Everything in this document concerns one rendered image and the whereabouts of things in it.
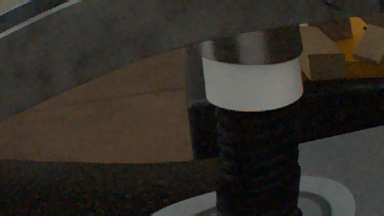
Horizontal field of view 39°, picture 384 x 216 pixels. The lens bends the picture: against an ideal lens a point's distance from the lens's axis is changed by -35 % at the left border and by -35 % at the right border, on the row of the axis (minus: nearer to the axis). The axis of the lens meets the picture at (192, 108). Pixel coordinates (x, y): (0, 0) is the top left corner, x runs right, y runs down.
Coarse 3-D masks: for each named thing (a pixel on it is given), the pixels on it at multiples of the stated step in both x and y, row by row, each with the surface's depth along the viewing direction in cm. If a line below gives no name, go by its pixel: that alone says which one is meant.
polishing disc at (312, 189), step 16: (304, 176) 64; (304, 192) 60; (320, 192) 59; (336, 192) 58; (176, 208) 62; (192, 208) 62; (208, 208) 61; (304, 208) 57; (320, 208) 56; (336, 208) 55; (352, 208) 54
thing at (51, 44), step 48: (48, 0) 43; (96, 0) 34; (144, 0) 36; (192, 0) 38; (240, 0) 40; (288, 0) 43; (336, 0) 46; (0, 48) 30; (48, 48) 32; (96, 48) 35; (144, 48) 37; (0, 96) 30; (48, 96) 33
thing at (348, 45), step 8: (352, 24) 162; (360, 24) 163; (352, 32) 153; (360, 32) 153; (336, 40) 144; (344, 40) 145; (352, 40) 145; (344, 48) 138; (352, 48) 138; (352, 56) 132; (352, 64) 129; (360, 64) 129; (368, 64) 129; (304, 72) 130; (352, 72) 129; (360, 72) 129; (368, 72) 129; (376, 72) 129; (304, 80) 130; (320, 80) 130
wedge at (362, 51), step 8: (368, 32) 139; (376, 32) 138; (360, 40) 136; (368, 40) 135; (376, 40) 134; (360, 48) 132; (368, 48) 132; (376, 48) 131; (360, 56) 129; (368, 56) 128; (376, 56) 127; (376, 64) 126
